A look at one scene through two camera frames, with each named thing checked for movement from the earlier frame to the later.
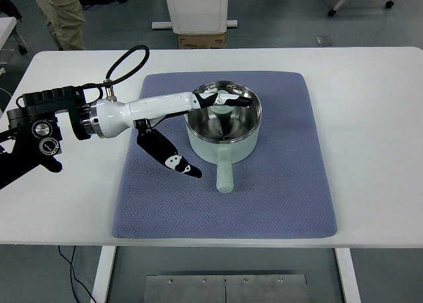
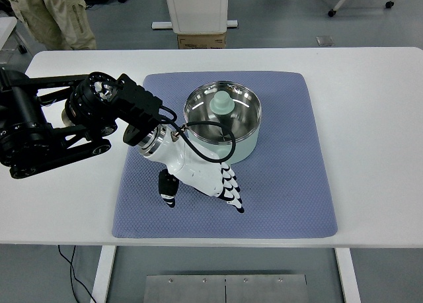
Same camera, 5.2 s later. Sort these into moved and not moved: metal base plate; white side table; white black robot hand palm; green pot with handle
Moved: white black robot hand palm
Not moved: white side table; green pot with handle; metal base plate
